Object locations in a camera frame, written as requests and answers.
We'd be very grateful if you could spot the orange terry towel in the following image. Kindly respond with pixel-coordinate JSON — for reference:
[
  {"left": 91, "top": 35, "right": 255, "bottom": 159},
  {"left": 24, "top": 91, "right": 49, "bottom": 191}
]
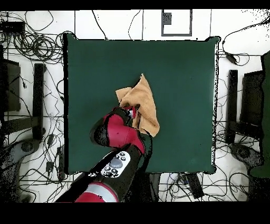
[{"left": 115, "top": 73, "right": 160, "bottom": 137}]

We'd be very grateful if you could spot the black floor cable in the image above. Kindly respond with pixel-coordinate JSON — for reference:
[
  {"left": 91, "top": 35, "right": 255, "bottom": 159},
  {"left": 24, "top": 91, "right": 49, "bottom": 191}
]
[
  {"left": 128, "top": 10, "right": 141, "bottom": 40},
  {"left": 91, "top": 10, "right": 109, "bottom": 40}
]

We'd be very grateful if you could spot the coiled black cable bundle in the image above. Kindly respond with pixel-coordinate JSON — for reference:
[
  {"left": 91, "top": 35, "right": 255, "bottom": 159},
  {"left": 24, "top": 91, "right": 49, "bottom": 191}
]
[{"left": 12, "top": 30, "right": 65, "bottom": 64}]

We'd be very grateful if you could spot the narrow black power strip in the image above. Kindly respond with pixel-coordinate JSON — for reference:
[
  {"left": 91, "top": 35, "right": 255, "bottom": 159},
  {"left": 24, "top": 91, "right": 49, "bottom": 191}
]
[{"left": 56, "top": 145, "right": 66, "bottom": 181}]

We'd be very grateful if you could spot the black power adapter with cable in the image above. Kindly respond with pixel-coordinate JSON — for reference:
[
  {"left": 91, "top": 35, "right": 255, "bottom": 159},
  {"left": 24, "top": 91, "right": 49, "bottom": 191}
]
[{"left": 221, "top": 17, "right": 270, "bottom": 67}]

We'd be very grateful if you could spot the grey square frame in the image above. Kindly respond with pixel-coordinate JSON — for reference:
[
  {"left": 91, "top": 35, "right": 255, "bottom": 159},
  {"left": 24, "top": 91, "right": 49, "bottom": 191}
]
[{"left": 161, "top": 9, "right": 193, "bottom": 37}]

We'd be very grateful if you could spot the black rectangular box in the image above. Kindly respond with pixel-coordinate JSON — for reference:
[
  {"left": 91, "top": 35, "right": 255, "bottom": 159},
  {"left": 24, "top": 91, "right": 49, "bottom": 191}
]
[{"left": 0, "top": 21, "right": 26, "bottom": 33}]

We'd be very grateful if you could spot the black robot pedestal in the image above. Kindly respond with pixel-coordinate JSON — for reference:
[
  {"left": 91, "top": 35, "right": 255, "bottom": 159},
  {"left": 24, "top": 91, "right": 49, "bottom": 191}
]
[{"left": 124, "top": 172, "right": 161, "bottom": 202}]

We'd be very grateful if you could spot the wide black power strip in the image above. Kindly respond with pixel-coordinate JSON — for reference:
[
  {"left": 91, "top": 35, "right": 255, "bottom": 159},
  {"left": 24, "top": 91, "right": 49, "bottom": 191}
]
[{"left": 185, "top": 173, "right": 205, "bottom": 199}]

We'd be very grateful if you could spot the dark green table cloth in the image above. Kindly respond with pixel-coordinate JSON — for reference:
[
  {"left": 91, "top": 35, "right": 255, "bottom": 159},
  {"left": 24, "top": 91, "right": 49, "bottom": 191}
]
[{"left": 63, "top": 33, "right": 221, "bottom": 175}]

